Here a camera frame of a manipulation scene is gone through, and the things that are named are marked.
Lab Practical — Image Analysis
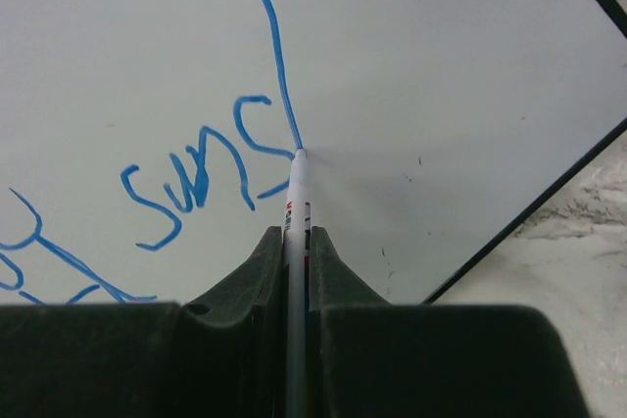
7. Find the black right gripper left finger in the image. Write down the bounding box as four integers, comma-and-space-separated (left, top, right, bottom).
1, 226, 282, 417

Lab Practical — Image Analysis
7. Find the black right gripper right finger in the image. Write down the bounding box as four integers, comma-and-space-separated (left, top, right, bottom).
308, 227, 589, 417

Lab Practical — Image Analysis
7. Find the white marker pen blue cap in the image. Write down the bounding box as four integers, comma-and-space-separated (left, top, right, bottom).
283, 149, 311, 417

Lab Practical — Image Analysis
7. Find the white whiteboard with black rim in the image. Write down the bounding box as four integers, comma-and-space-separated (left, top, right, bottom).
1, 0, 626, 303

